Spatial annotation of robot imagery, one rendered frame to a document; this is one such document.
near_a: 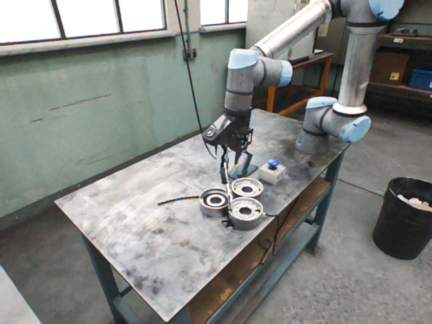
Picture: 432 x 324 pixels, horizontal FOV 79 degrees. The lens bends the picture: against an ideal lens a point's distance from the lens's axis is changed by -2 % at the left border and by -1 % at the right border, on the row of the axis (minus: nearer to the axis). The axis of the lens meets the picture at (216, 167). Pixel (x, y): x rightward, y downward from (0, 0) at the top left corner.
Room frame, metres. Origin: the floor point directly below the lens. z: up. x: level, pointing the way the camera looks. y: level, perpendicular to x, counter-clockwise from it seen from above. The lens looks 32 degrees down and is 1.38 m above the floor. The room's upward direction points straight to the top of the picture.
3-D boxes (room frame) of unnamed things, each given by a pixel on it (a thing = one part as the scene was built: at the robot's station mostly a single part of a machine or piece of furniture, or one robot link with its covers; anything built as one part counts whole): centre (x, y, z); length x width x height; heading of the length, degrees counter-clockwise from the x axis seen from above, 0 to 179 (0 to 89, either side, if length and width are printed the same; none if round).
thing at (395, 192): (1.22, -1.19, 0.21); 0.34 x 0.34 x 0.43
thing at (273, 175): (0.84, -0.21, 0.82); 0.08 x 0.07 x 0.05; 138
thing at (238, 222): (0.62, -0.09, 0.82); 0.10 x 0.10 x 0.04
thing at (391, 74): (3.60, -2.26, 0.64); 0.49 x 0.40 x 0.37; 53
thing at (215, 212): (0.67, 0.00, 0.82); 0.10 x 0.10 x 0.04
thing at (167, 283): (0.94, -0.07, 0.79); 1.20 x 0.60 x 0.02; 138
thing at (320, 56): (3.40, -0.83, 0.39); 1.50 x 0.62 x 0.78; 138
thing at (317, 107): (1.08, -0.44, 0.97); 0.13 x 0.12 x 0.14; 26
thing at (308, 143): (1.08, -0.44, 0.85); 0.15 x 0.15 x 0.10
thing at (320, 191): (0.94, -0.07, 0.40); 1.17 x 0.59 x 0.80; 138
